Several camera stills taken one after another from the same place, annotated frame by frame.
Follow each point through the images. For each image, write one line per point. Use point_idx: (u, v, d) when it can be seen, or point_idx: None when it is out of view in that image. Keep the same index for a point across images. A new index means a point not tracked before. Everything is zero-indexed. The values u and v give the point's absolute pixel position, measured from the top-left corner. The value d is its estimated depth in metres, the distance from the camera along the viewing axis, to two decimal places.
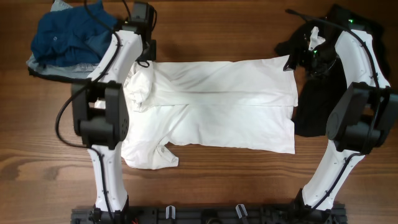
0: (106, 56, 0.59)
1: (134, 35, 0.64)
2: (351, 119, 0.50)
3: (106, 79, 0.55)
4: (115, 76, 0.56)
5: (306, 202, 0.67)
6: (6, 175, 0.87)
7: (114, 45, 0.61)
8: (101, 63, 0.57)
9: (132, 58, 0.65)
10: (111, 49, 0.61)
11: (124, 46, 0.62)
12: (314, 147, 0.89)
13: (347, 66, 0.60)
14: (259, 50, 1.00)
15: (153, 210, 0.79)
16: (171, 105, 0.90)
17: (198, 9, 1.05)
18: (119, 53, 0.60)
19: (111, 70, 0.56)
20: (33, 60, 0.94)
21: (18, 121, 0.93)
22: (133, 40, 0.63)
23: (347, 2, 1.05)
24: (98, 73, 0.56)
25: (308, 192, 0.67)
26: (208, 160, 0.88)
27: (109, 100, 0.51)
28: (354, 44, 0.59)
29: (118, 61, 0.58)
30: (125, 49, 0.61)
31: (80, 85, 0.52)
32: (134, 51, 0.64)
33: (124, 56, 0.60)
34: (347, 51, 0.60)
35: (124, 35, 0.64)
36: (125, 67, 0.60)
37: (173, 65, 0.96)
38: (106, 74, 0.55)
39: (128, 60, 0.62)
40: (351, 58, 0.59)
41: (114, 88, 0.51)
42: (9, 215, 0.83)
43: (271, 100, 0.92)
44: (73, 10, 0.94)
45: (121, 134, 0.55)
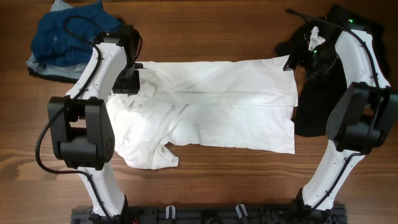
0: (86, 71, 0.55)
1: (116, 46, 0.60)
2: (351, 119, 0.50)
3: (85, 96, 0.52)
4: (96, 93, 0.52)
5: (306, 202, 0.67)
6: (6, 175, 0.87)
7: (95, 59, 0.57)
8: (81, 79, 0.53)
9: (117, 71, 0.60)
10: (92, 63, 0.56)
11: (106, 60, 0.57)
12: (315, 147, 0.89)
13: (347, 66, 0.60)
14: (259, 50, 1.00)
15: (153, 210, 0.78)
16: (170, 105, 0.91)
17: (198, 9, 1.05)
18: (100, 68, 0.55)
19: (92, 86, 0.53)
20: (33, 60, 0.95)
21: (18, 121, 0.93)
22: (115, 53, 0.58)
23: (347, 2, 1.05)
24: (77, 90, 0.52)
25: (308, 192, 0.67)
26: (208, 160, 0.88)
27: (89, 118, 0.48)
28: (354, 44, 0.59)
29: (100, 75, 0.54)
30: (107, 63, 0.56)
31: (57, 105, 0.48)
32: (117, 63, 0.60)
33: (106, 71, 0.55)
34: (347, 51, 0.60)
35: (105, 48, 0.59)
36: (109, 80, 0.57)
37: (173, 65, 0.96)
38: (86, 90, 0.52)
39: (111, 73, 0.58)
40: (351, 59, 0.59)
41: (94, 106, 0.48)
42: (9, 215, 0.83)
43: (271, 100, 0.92)
44: (73, 10, 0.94)
45: (106, 155, 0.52)
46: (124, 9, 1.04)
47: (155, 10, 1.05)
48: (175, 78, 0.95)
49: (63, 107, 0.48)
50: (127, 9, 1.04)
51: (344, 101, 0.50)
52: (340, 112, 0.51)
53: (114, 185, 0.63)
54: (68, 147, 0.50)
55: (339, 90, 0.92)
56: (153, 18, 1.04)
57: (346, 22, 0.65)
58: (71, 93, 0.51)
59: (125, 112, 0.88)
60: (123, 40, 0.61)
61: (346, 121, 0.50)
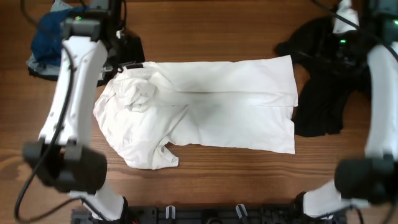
0: (60, 91, 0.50)
1: (90, 43, 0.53)
2: (363, 185, 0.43)
3: (63, 136, 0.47)
4: (73, 129, 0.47)
5: (306, 211, 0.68)
6: (7, 175, 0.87)
7: (66, 71, 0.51)
8: (55, 109, 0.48)
9: (96, 71, 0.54)
10: (64, 79, 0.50)
11: (79, 68, 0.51)
12: (315, 147, 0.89)
13: (380, 111, 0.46)
14: (259, 50, 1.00)
15: (152, 210, 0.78)
16: (171, 105, 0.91)
17: (198, 9, 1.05)
18: (74, 83, 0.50)
19: (68, 119, 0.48)
20: (34, 61, 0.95)
21: (18, 121, 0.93)
22: (90, 57, 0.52)
23: None
24: (52, 128, 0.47)
25: (308, 203, 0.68)
26: (208, 160, 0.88)
27: (71, 162, 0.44)
28: (393, 76, 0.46)
29: (76, 98, 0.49)
30: (83, 75, 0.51)
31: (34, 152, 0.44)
32: (96, 64, 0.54)
33: (81, 88, 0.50)
34: (381, 84, 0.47)
35: (76, 48, 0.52)
36: (87, 94, 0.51)
37: (173, 65, 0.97)
38: (63, 130, 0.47)
39: (90, 83, 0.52)
40: (382, 97, 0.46)
41: (73, 150, 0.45)
42: (9, 215, 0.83)
43: (271, 100, 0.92)
44: (73, 10, 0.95)
45: (97, 183, 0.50)
46: None
47: (155, 10, 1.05)
48: (174, 79, 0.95)
49: (41, 154, 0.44)
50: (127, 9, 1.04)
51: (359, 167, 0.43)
52: (352, 175, 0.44)
53: (109, 192, 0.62)
54: (55, 183, 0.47)
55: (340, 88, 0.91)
56: (153, 18, 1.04)
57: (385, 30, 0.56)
58: (47, 134, 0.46)
59: (126, 112, 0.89)
60: (97, 28, 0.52)
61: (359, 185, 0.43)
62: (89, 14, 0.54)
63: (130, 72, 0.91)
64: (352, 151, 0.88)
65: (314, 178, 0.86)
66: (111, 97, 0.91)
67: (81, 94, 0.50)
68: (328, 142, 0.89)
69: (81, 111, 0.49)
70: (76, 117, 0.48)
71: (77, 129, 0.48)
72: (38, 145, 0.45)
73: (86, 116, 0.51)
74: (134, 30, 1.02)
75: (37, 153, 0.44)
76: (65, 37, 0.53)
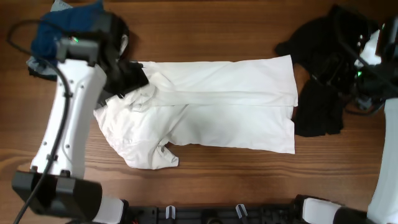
0: (55, 119, 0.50)
1: (85, 68, 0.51)
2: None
3: (55, 167, 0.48)
4: (66, 161, 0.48)
5: (303, 217, 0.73)
6: (7, 175, 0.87)
7: (61, 97, 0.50)
8: (48, 139, 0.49)
9: (94, 95, 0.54)
10: (60, 105, 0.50)
11: (76, 96, 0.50)
12: (315, 147, 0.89)
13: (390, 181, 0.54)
14: (259, 50, 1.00)
15: (153, 210, 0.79)
16: (170, 106, 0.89)
17: (198, 9, 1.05)
18: (69, 112, 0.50)
19: (61, 149, 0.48)
20: (33, 61, 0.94)
21: (18, 121, 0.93)
22: (87, 84, 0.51)
23: (347, 2, 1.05)
24: (46, 158, 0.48)
25: (309, 210, 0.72)
26: (208, 160, 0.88)
27: (62, 195, 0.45)
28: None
29: (70, 127, 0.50)
30: (79, 104, 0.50)
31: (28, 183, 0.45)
32: (94, 88, 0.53)
33: (76, 116, 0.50)
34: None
35: (72, 73, 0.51)
36: (82, 121, 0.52)
37: (174, 65, 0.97)
38: (56, 161, 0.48)
39: (86, 111, 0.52)
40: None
41: (66, 183, 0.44)
42: (10, 215, 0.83)
43: (271, 100, 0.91)
44: (73, 10, 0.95)
45: (91, 209, 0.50)
46: (124, 9, 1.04)
47: (154, 10, 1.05)
48: (174, 79, 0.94)
49: (32, 185, 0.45)
50: (127, 10, 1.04)
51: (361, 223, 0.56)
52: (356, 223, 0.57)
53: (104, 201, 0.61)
54: (47, 211, 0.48)
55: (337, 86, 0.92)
56: (153, 18, 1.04)
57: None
58: (40, 163, 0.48)
59: (125, 112, 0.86)
60: (95, 53, 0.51)
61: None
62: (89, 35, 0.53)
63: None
64: (352, 150, 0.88)
65: (314, 178, 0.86)
66: None
67: (76, 125, 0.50)
68: (328, 142, 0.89)
69: (76, 139, 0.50)
70: (69, 147, 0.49)
71: (71, 158, 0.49)
72: (30, 177, 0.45)
73: (80, 144, 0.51)
74: (134, 30, 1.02)
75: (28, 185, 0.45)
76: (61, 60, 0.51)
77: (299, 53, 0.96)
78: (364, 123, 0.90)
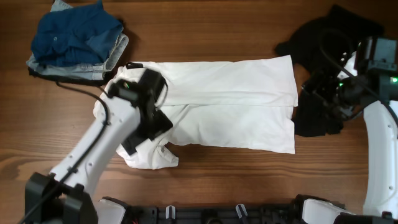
0: (87, 139, 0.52)
1: (129, 107, 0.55)
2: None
3: (72, 179, 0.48)
4: (84, 178, 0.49)
5: (303, 218, 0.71)
6: (7, 175, 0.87)
7: (100, 122, 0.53)
8: (76, 154, 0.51)
9: (126, 132, 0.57)
10: (96, 128, 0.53)
11: (112, 125, 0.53)
12: (315, 147, 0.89)
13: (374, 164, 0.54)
14: (259, 50, 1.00)
15: (152, 210, 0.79)
16: (170, 105, 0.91)
17: (198, 9, 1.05)
18: (102, 136, 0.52)
19: (83, 165, 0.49)
20: (34, 61, 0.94)
21: (18, 121, 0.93)
22: (126, 118, 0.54)
23: (347, 2, 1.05)
24: (66, 169, 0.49)
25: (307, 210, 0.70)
26: (208, 160, 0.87)
27: (68, 211, 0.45)
28: (389, 135, 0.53)
29: (97, 150, 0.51)
30: (112, 132, 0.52)
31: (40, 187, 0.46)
32: (128, 126, 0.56)
33: (107, 142, 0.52)
34: (379, 139, 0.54)
35: (115, 108, 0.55)
36: (110, 149, 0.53)
37: (174, 65, 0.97)
38: (75, 172, 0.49)
39: (115, 141, 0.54)
40: (379, 150, 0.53)
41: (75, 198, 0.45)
42: (9, 215, 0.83)
43: (271, 100, 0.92)
44: (73, 10, 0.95)
45: None
46: (124, 10, 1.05)
47: (155, 10, 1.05)
48: (174, 79, 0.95)
49: (43, 191, 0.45)
50: (127, 10, 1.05)
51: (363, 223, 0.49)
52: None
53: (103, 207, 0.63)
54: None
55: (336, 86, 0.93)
56: (153, 18, 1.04)
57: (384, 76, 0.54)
58: (60, 172, 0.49)
59: None
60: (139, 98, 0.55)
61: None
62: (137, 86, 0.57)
63: (130, 71, 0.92)
64: (352, 151, 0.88)
65: (314, 178, 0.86)
66: None
67: (103, 149, 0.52)
68: (328, 142, 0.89)
69: (99, 162, 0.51)
70: (92, 166, 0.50)
71: (89, 177, 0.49)
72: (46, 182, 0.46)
73: (99, 169, 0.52)
74: (134, 31, 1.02)
75: (40, 190, 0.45)
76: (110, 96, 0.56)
77: (299, 53, 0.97)
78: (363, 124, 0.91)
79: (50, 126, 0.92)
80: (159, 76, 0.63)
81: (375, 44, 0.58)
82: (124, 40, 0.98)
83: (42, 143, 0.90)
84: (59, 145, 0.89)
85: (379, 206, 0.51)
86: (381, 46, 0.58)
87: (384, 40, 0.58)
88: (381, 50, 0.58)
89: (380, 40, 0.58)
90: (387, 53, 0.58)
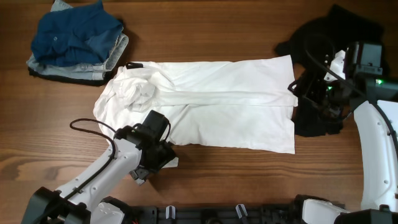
0: (93, 167, 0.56)
1: (134, 149, 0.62)
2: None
3: (76, 198, 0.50)
4: (87, 198, 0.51)
5: (303, 218, 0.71)
6: (6, 175, 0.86)
7: (107, 156, 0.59)
8: (81, 177, 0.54)
9: (127, 170, 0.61)
10: (103, 159, 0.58)
11: (118, 159, 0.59)
12: (315, 147, 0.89)
13: (369, 160, 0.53)
14: (259, 50, 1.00)
15: (152, 210, 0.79)
16: (171, 105, 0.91)
17: (198, 9, 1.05)
18: (108, 166, 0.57)
19: (88, 188, 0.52)
20: (33, 60, 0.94)
21: (18, 121, 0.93)
22: (129, 156, 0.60)
23: (347, 2, 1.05)
24: (71, 188, 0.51)
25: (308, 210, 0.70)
26: (208, 160, 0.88)
27: None
28: (379, 131, 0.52)
29: (103, 177, 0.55)
30: (117, 165, 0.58)
31: (43, 202, 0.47)
32: (130, 164, 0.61)
33: (112, 173, 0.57)
34: (370, 135, 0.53)
35: (122, 146, 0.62)
36: (112, 182, 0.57)
37: (174, 64, 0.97)
38: (79, 192, 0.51)
39: (118, 175, 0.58)
40: (370, 147, 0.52)
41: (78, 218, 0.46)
42: (9, 216, 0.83)
43: (271, 100, 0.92)
44: (73, 10, 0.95)
45: None
46: (124, 10, 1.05)
47: (155, 10, 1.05)
48: (174, 80, 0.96)
49: (46, 206, 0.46)
50: (127, 10, 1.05)
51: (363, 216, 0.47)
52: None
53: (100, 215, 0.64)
54: None
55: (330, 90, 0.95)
56: (153, 18, 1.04)
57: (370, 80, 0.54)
58: (64, 190, 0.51)
59: (126, 112, 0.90)
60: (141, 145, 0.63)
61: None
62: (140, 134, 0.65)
63: (130, 72, 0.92)
64: (352, 151, 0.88)
65: (314, 178, 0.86)
66: (111, 97, 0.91)
67: (107, 178, 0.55)
68: (328, 142, 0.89)
69: (101, 189, 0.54)
70: (96, 190, 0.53)
71: (91, 199, 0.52)
72: (48, 197, 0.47)
73: (101, 196, 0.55)
74: (134, 30, 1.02)
75: (44, 204, 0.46)
76: (119, 137, 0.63)
77: (299, 53, 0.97)
78: None
79: (50, 126, 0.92)
80: (163, 118, 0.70)
81: (360, 48, 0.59)
82: (124, 40, 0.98)
83: (41, 143, 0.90)
84: (59, 145, 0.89)
85: (376, 200, 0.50)
86: (367, 51, 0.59)
87: (369, 46, 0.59)
88: (368, 55, 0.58)
89: (365, 45, 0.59)
90: (374, 57, 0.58)
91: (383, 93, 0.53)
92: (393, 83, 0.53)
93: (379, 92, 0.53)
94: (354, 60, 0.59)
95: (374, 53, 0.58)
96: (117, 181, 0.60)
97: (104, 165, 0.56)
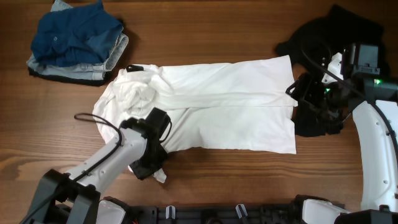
0: (102, 151, 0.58)
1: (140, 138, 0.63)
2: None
3: (86, 180, 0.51)
4: (96, 181, 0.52)
5: (303, 218, 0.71)
6: (6, 175, 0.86)
7: (114, 140, 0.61)
8: (89, 160, 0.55)
9: (132, 157, 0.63)
10: (109, 144, 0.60)
11: (124, 146, 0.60)
12: (315, 147, 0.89)
13: (368, 160, 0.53)
14: (259, 50, 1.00)
15: (153, 210, 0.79)
16: (171, 109, 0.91)
17: (198, 9, 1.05)
18: (115, 150, 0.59)
19: (97, 171, 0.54)
20: (33, 60, 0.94)
21: (18, 121, 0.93)
22: (135, 144, 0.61)
23: (347, 2, 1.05)
24: (80, 171, 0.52)
25: (307, 211, 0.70)
26: (208, 160, 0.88)
27: (76, 213, 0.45)
28: (379, 131, 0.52)
29: (111, 162, 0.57)
30: (123, 152, 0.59)
31: (54, 182, 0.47)
32: (135, 152, 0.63)
33: (119, 157, 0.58)
34: (369, 135, 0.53)
35: (128, 135, 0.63)
36: (117, 167, 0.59)
37: (172, 68, 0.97)
38: (88, 175, 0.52)
39: (124, 162, 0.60)
40: (370, 146, 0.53)
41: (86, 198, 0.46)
42: (9, 215, 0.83)
43: (271, 100, 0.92)
44: (73, 10, 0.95)
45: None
46: (124, 10, 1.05)
47: (155, 10, 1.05)
48: (174, 82, 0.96)
49: (56, 188, 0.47)
50: (127, 10, 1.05)
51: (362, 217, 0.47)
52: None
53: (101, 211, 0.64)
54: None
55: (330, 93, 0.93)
56: (153, 18, 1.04)
57: (369, 81, 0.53)
58: (73, 172, 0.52)
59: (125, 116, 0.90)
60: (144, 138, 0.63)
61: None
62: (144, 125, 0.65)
63: (130, 75, 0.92)
64: (352, 151, 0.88)
65: (314, 178, 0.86)
66: (110, 99, 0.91)
67: (114, 163, 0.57)
68: (328, 142, 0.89)
69: (109, 173, 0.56)
70: (104, 173, 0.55)
71: (100, 182, 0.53)
72: (58, 178, 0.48)
73: (107, 182, 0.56)
74: (134, 30, 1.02)
75: (55, 185, 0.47)
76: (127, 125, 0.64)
77: (299, 53, 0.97)
78: None
79: (50, 126, 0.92)
80: (165, 115, 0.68)
81: (358, 49, 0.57)
82: (124, 40, 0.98)
83: (41, 143, 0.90)
84: (59, 145, 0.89)
85: (375, 200, 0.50)
86: (365, 51, 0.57)
87: (366, 45, 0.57)
88: (365, 56, 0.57)
89: (362, 46, 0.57)
90: (371, 58, 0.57)
91: (381, 94, 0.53)
92: (390, 83, 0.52)
93: (377, 92, 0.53)
94: (351, 61, 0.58)
95: (370, 53, 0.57)
96: (121, 167, 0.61)
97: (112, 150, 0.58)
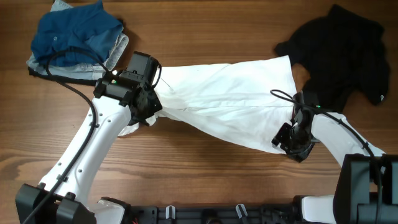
0: (77, 144, 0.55)
1: (118, 106, 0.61)
2: (362, 200, 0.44)
3: (63, 187, 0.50)
4: (74, 185, 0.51)
5: (303, 216, 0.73)
6: (6, 175, 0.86)
7: (89, 125, 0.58)
8: (64, 160, 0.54)
9: (114, 134, 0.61)
10: (85, 132, 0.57)
11: (100, 127, 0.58)
12: (315, 147, 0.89)
13: (336, 147, 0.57)
14: (259, 50, 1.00)
15: (152, 210, 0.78)
16: (170, 109, 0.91)
17: (198, 9, 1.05)
18: (91, 138, 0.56)
19: (73, 173, 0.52)
20: (33, 60, 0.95)
21: (17, 121, 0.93)
22: (114, 118, 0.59)
23: (347, 2, 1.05)
24: (56, 178, 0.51)
25: (306, 208, 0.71)
26: (208, 161, 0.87)
27: (62, 219, 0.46)
28: (329, 122, 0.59)
29: (87, 154, 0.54)
30: (98, 138, 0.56)
31: (31, 197, 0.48)
32: (117, 125, 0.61)
33: (96, 146, 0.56)
34: (327, 130, 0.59)
35: (103, 109, 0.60)
36: (99, 153, 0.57)
37: (173, 68, 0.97)
38: (65, 181, 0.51)
39: (105, 142, 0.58)
40: (330, 135, 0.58)
41: (68, 206, 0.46)
42: (9, 215, 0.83)
43: (271, 101, 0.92)
44: (73, 10, 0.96)
45: None
46: (124, 9, 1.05)
47: (155, 10, 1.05)
48: (174, 83, 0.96)
49: (34, 203, 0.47)
50: (127, 10, 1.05)
51: (345, 182, 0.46)
52: (345, 204, 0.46)
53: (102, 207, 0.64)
54: None
55: (333, 93, 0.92)
56: (153, 18, 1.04)
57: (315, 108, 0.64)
58: (50, 183, 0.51)
59: None
60: (129, 94, 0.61)
61: (357, 200, 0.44)
62: (125, 81, 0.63)
63: None
64: None
65: (314, 178, 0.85)
66: None
67: (91, 156, 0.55)
68: None
69: (88, 168, 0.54)
70: (81, 172, 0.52)
71: (79, 184, 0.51)
72: (37, 191, 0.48)
73: (91, 174, 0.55)
74: (134, 30, 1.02)
75: (32, 200, 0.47)
76: (98, 95, 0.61)
77: (298, 53, 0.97)
78: (364, 124, 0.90)
79: (50, 126, 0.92)
80: (150, 58, 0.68)
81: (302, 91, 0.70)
82: (124, 40, 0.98)
83: (41, 143, 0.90)
84: (59, 145, 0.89)
85: None
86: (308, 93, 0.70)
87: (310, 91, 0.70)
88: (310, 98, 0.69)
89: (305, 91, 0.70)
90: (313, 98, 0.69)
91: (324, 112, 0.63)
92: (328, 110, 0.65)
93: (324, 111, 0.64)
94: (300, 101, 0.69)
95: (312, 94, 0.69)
96: (105, 151, 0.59)
97: (85, 140, 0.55)
